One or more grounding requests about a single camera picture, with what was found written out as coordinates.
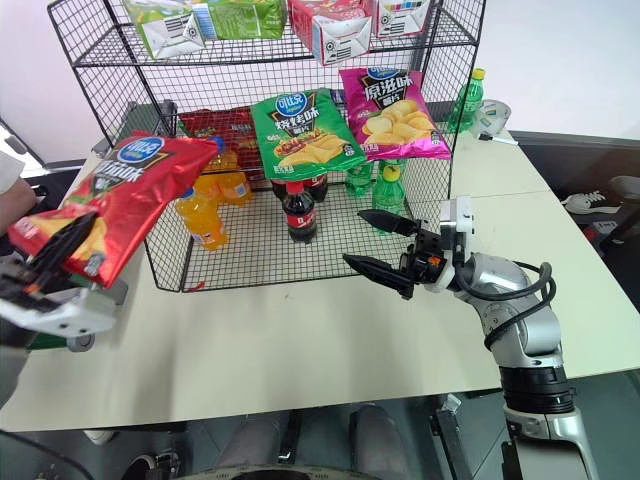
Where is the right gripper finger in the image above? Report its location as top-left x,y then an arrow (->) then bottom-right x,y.
357,209 -> 427,238
342,254 -> 416,302

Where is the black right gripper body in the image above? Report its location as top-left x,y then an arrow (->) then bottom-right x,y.
399,227 -> 447,287

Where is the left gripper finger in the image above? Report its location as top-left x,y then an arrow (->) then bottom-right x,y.
34,264 -> 70,297
28,211 -> 100,274

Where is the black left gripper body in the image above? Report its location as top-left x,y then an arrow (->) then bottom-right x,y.
0,258 -> 57,314

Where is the red potato chip bag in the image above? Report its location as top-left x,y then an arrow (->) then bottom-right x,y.
7,132 -> 221,289

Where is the person in white shirt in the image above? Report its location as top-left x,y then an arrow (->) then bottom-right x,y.
0,119 -> 40,236

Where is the magenta potato chip bag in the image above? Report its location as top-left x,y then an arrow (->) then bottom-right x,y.
338,67 -> 453,162

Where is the green potato chip bag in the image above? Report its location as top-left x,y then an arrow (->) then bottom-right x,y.
249,88 -> 368,182

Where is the orange soda bottle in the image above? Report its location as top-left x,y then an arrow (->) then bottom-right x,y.
219,169 -> 255,205
192,172 -> 224,204
199,137 -> 240,176
173,187 -> 229,251

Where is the black white marker pen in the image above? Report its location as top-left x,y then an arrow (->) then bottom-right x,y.
477,132 -> 520,147

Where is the white blue round container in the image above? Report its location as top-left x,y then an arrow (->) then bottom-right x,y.
472,98 -> 512,132

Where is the dark grey rounded shape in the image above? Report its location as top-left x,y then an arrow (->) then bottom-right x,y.
348,403 -> 402,471
219,409 -> 301,471

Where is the white sneaker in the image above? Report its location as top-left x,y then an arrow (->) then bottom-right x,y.
559,190 -> 609,215

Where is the dark red snack bag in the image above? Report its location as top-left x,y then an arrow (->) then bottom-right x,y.
178,105 -> 266,184

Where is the red white drink carton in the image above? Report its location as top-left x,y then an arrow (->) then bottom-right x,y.
289,0 -> 374,67

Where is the white carton with colour marks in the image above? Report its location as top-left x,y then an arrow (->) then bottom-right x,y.
372,0 -> 431,39

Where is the green white drink carton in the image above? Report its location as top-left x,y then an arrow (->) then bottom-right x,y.
122,0 -> 206,61

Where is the green blue drink carton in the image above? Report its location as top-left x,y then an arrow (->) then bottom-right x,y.
192,0 -> 289,40

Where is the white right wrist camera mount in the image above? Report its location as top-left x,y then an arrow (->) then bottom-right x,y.
438,196 -> 475,254

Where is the black wire mesh rack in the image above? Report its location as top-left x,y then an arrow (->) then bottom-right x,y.
47,0 -> 487,294

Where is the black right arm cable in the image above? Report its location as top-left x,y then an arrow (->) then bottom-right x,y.
457,260 -> 557,349

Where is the black metal frame bracket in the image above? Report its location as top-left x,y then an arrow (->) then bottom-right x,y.
428,393 -> 504,480

